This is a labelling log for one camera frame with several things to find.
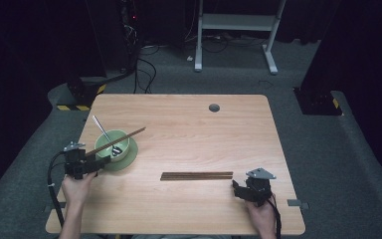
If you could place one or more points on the metal spoon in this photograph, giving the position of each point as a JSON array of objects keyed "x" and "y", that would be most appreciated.
[{"x": 100, "y": 127}]

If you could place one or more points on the black curtain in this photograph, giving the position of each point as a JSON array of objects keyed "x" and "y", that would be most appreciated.
[
  {"x": 361, "y": 49},
  {"x": 20, "y": 66}
]

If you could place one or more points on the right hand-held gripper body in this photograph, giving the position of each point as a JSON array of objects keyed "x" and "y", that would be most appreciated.
[{"x": 259, "y": 187}]

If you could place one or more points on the black striped stand base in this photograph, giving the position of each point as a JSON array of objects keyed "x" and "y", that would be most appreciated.
[
  {"x": 316, "y": 103},
  {"x": 79, "y": 93}
]

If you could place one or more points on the person's left hand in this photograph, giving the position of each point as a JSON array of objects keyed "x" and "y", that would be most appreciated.
[{"x": 76, "y": 191}]

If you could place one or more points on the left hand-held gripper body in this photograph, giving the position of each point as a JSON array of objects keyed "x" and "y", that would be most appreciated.
[{"x": 76, "y": 164}]

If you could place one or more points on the white metal stand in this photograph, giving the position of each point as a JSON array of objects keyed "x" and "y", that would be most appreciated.
[{"x": 235, "y": 22}]

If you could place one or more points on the small white plug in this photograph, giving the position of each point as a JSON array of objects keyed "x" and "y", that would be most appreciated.
[{"x": 189, "y": 58}]

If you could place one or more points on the person's right hand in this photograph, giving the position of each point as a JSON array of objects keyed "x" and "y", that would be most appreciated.
[{"x": 262, "y": 217}]

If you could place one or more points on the grey round table grommet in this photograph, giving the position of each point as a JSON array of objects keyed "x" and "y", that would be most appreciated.
[{"x": 214, "y": 107}]

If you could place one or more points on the black equipment rack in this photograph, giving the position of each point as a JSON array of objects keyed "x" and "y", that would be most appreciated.
[{"x": 127, "y": 33}]

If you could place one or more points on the green ceramic bowl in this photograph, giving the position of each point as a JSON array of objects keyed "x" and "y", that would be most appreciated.
[{"x": 104, "y": 151}]

